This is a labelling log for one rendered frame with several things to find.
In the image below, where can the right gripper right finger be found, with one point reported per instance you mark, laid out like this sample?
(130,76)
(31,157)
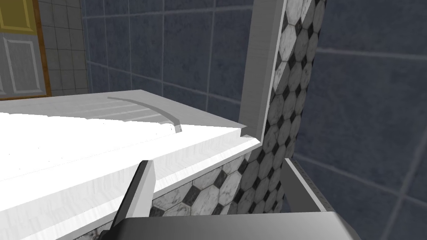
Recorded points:
(297,193)

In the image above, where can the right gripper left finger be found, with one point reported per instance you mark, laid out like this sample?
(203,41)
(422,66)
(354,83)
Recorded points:
(138,196)

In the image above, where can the white door leaf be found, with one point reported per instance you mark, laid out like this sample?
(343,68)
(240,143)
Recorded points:
(66,156)

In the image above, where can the yellow and grey panelled door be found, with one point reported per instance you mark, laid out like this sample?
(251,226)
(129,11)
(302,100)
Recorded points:
(20,56)

